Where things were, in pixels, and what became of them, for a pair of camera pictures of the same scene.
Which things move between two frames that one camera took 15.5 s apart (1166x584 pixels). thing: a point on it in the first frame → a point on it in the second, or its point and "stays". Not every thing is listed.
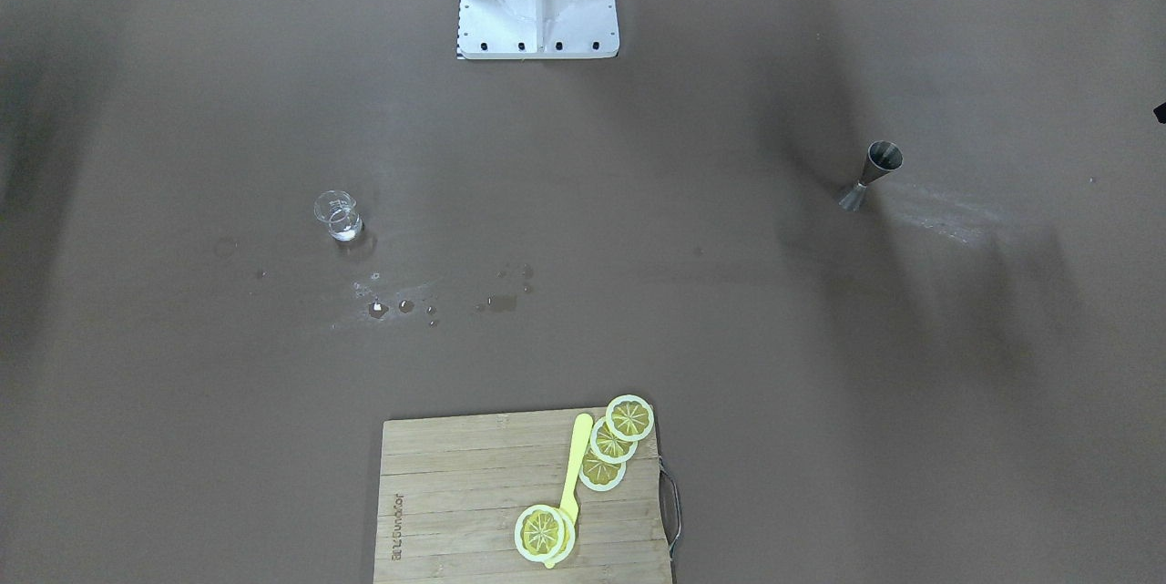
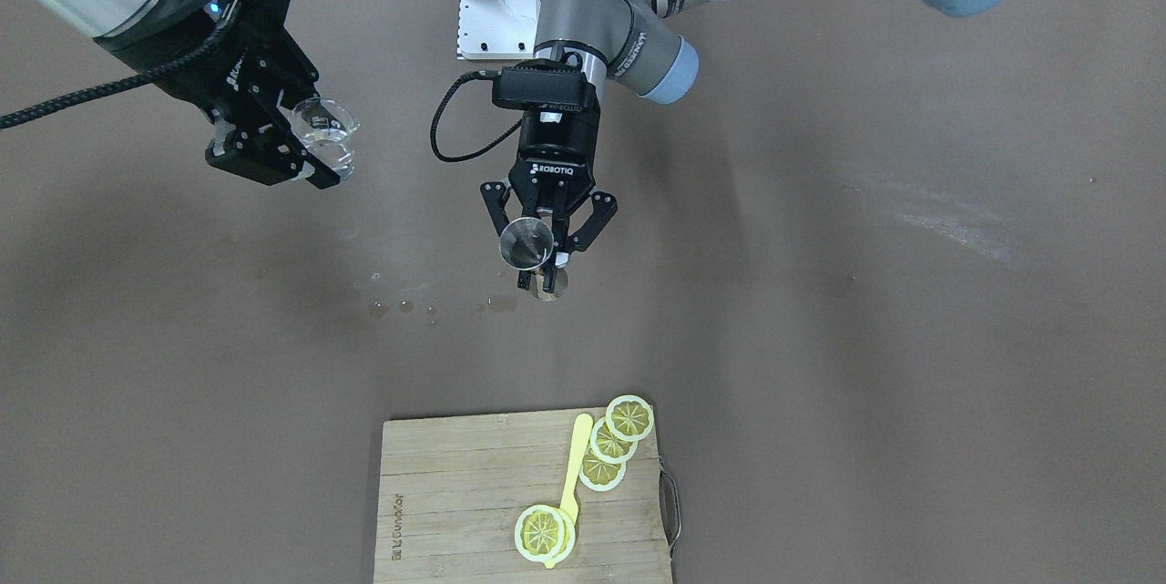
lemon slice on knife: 544,533 stays
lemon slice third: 600,476 stays
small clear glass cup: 337,209 → 324,127
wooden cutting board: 454,490 stays
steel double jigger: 882,158 → 526,243
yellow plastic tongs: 570,498 stays
